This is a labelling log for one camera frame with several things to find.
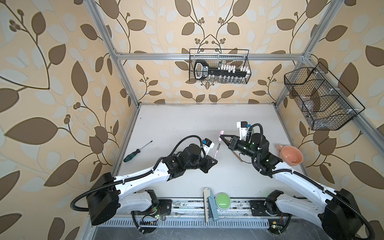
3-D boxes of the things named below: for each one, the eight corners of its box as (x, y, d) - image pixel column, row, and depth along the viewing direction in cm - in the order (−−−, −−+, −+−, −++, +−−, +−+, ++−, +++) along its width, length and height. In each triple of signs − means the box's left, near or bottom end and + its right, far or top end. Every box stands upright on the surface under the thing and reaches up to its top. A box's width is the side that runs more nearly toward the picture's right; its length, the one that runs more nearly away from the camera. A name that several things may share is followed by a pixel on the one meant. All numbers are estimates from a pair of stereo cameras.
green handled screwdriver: (124, 162, 93) (123, 160, 90) (124, 161, 93) (122, 159, 91) (153, 143, 101) (152, 140, 99) (152, 142, 102) (151, 139, 100)
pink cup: (281, 167, 89) (286, 162, 84) (274, 149, 97) (279, 143, 92) (299, 167, 89) (306, 162, 84) (291, 149, 97) (297, 143, 91)
